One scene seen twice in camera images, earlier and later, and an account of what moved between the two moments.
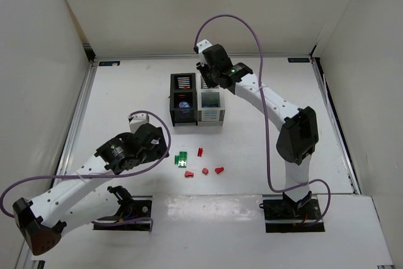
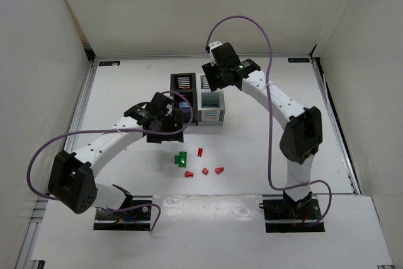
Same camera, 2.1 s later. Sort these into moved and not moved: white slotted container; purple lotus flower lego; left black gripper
Moved: left black gripper
Not moved: white slotted container; purple lotus flower lego
